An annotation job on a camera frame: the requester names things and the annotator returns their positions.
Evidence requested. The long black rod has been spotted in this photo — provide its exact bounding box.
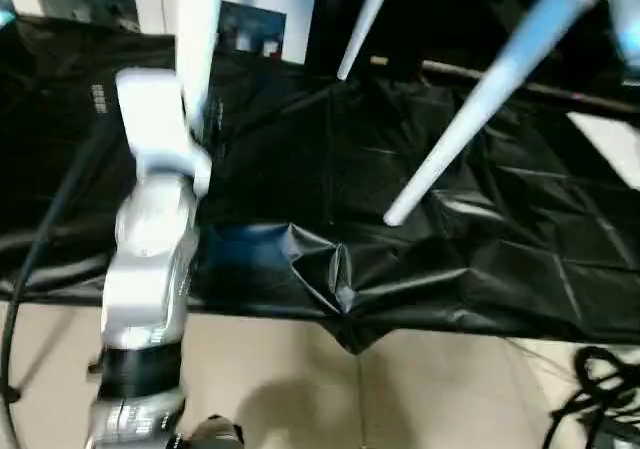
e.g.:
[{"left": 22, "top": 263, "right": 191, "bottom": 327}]
[{"left": 422, "top": 58, "right": 640, "bottom": 118}]

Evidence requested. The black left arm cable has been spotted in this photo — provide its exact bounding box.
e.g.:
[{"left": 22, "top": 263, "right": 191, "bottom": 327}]
[{"left": 0, "top": 118, "right": 124, "bottom": 449}]

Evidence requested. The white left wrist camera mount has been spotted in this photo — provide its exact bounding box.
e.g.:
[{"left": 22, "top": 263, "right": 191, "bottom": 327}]
[{"left": 114, "top": 66, "right": 214, "bottom": 203}]

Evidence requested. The grey rounded robot foot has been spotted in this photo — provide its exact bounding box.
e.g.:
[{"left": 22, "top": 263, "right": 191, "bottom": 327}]
[{"left": 192, "top": 416, "right": 246, "bottom": 449}]

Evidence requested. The white flat board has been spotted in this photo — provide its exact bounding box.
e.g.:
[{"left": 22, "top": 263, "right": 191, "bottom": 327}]
[{"left": 567, "top": 111, "right": 640, "bottom": 190}]

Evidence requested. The white plastic table leg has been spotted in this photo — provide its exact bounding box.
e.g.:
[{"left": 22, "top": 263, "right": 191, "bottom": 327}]
[
  {"left": 174, "top": 0, "right": 226, "bottom": 135},
  {"left": 383, "top": 0, "right": 599, "bottom": 228},
  {"left": 335, "top": 0, "right": 401, "bottom": 81}
]

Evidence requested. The coiled black cable bundle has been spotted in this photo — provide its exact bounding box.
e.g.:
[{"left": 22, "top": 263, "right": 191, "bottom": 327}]
[{"left": 547, "top": 346, "right": 640, "bottom": 449}]

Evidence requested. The black mat cover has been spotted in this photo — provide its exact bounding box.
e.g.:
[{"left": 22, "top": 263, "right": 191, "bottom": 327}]
[{"left": 0, "top": 11, "right": 640, "bottom": 355}]

